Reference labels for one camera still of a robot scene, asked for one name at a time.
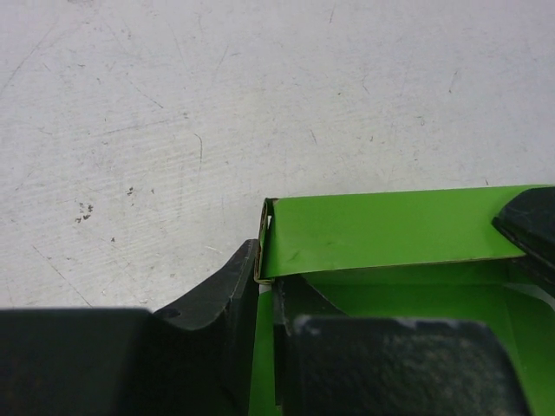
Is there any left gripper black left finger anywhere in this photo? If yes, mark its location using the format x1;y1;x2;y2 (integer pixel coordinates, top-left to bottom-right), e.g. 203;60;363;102
1;239;258;415

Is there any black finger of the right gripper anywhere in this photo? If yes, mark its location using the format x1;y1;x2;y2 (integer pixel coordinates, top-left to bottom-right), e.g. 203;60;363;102
492;186;554;296

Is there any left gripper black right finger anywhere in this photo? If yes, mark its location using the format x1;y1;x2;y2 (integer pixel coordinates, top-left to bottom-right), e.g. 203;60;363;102
272;277;532;415

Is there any green paper box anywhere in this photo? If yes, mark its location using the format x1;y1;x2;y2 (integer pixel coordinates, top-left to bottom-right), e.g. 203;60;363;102
251;185;554;415

